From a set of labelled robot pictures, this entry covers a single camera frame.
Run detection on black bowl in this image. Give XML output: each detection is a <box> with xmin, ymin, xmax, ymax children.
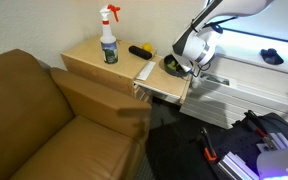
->
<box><xmin>164</xmin><ymin>54</ymin><xmax>187</xmax><ymax>77</ymax></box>

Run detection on yellow sponge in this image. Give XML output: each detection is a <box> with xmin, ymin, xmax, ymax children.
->
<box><xmin>168</xmin><ymin>61</ymin><xmax>179</xmax><ymax>71</ymax></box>

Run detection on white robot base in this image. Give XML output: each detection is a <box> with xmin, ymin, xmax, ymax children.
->
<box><xmin>256</xmin><ymin>148</ymin><xmax>288</xmax><ymax>180</ymax></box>

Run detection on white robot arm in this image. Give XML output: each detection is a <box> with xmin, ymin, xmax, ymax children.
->
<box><xmin>172</xmin><ymin>0</ymin><xmax>274</xmax><ymax>73</ymax></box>

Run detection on light wooden side table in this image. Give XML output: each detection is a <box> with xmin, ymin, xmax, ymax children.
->
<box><xmin>61</xmin><ymin>35</ymin><xmax>191</xmax><ymax>105</ymax></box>

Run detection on small yellow object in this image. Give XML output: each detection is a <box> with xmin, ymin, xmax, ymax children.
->
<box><xmin>142</xmin><ymin>43</ymin><xmax>153</xmax><ymax>52</ymax></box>

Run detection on spray bottle with red trigger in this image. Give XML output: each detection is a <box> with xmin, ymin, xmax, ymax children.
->
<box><xmin>100</xmin><ymin>4</ymin><xmax>120</xmax><ymax>64</ymax></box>

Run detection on brown leather armchair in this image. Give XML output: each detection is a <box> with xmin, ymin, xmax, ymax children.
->
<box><xmin>0</xmin><ymin>49</ymin><xmax>151</xmax><ymax>180</ymax></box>

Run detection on black breadboard robot platform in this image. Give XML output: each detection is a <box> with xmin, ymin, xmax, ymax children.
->
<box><xmin>198</xmin><ymin>113</ymin><xmax>288</xmax><ymax>180</ymax></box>

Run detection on aluminium extrusion rails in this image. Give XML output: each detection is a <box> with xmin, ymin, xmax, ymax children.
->
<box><xmin>217</xmin><ymin>133</ymin><xmax>288</xmax><ymax>180</ymax></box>

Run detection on red black clamp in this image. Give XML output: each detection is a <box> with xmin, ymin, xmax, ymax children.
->
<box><xmin>245</xmin><ymin>110</ymin><xmax>276</xmax><ymax>150</ymax></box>

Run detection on blue object on sill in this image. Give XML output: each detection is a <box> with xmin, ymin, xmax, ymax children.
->
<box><xmin>260</xmin><ymin>48</ymin><xmax>284</xmax><ymax>65</ymax></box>

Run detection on white wall heater unit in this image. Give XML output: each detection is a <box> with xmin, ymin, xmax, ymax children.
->
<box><xmin>180</xmin><ymin>72</ymin><xmax>288</xmax><ymax>129</ymax></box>

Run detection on orange handled clamp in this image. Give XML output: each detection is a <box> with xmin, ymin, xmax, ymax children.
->
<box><xmin>201</xmin><ymin>128</ymin><xmax>217</xmax><ymax>162</ymax></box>

